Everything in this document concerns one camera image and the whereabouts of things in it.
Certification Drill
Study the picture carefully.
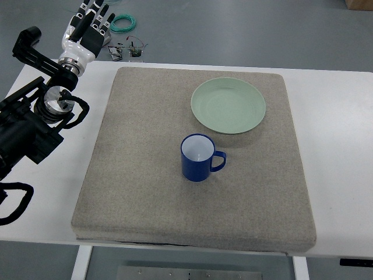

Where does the white table leg left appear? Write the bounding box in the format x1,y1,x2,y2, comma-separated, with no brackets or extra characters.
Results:
71,245,93,280

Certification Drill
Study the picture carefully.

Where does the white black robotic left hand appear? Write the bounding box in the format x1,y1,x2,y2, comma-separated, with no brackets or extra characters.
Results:
58,1,115,72

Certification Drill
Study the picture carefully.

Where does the beige felt mat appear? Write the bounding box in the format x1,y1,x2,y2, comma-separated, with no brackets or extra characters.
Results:
71,67,316,253

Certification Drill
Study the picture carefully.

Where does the coiled green cable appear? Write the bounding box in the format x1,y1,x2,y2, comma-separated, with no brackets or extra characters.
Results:
109,15,138,34

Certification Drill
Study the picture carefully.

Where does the white table leg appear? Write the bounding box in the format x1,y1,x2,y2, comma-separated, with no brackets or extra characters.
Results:
71,245,93,280
293,256,310,280

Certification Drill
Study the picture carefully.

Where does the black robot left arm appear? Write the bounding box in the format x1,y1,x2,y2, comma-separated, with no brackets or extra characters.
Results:
1,26,90,179

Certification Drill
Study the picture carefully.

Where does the blue enamel mug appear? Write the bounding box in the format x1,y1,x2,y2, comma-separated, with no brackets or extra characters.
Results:
180,134,227,182

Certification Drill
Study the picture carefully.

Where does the white table leg right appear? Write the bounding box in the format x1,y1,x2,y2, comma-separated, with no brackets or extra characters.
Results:
293,256,310,280

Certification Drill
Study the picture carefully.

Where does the dark shiny foil bag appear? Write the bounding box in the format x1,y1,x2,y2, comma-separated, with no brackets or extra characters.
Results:
107,45,122,61

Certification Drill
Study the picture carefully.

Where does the small grey metal box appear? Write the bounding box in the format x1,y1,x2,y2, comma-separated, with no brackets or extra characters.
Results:
103,30,111,46

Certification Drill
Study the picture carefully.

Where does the black table control panel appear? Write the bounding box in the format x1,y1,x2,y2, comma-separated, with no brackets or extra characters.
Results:
339,258,373,268

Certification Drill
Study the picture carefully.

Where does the light green plate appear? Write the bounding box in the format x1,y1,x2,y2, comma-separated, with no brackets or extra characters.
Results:
191,77,266,134

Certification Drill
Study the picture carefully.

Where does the small circuit board with wires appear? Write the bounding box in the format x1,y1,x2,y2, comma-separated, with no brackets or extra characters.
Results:
126,36,148,58

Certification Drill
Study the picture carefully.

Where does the cardboard box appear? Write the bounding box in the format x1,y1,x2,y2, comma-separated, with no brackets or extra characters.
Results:
345,0,373,11

